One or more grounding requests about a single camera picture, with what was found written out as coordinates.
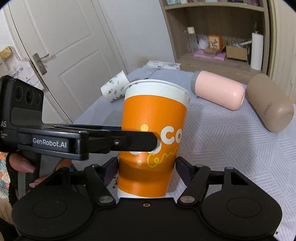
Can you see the light grey quilted tablecloth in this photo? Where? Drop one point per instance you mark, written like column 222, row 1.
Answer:
column 218, row 137

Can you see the orange paper cup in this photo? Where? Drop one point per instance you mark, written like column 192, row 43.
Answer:
column 154, row 114

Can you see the small wooden floral box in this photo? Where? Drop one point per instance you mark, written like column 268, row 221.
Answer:
column 215, row 42

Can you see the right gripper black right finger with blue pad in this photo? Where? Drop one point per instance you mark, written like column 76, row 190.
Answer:
column 195, row 178

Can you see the wooden open bookshelf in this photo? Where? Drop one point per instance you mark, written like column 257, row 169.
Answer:
column 232, row 21

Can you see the white paper package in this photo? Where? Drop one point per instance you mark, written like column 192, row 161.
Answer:
column 163, row 65

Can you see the white paper towel roll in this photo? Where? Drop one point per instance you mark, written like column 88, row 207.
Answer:
column 257, row 51

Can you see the silver door handle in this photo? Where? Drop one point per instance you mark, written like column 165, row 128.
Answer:
column 39, row 63

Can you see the light wood wardrobe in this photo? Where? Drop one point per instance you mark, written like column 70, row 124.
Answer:
column 282, row 62

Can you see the white floral paper cup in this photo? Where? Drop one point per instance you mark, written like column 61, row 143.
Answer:
column 114, row 88

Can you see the white panel door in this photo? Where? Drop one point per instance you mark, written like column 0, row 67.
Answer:
column 83, row 54

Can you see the small cardboard box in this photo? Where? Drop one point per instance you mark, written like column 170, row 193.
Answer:
column 236, row 53

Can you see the pink tumbler grey lid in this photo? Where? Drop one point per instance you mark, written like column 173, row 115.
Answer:
column 218, row 89

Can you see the person's left hand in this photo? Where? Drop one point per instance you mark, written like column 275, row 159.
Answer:
column 21, row 164

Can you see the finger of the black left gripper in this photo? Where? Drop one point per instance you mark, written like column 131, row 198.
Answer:
column 132, row 141

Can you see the pink flat box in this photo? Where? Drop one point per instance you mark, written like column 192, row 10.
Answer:
column 202, row 54

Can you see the taupe tumbler bottle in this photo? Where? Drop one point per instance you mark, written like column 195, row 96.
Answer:
column 270, row 102

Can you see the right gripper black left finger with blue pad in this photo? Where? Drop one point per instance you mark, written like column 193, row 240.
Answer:
column 97, row 180

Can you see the white printed plastic bag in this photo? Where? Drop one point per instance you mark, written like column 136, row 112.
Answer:
column 24, row 71

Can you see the clear bottle cream cap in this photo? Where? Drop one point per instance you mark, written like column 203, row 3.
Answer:
column 193, row 39

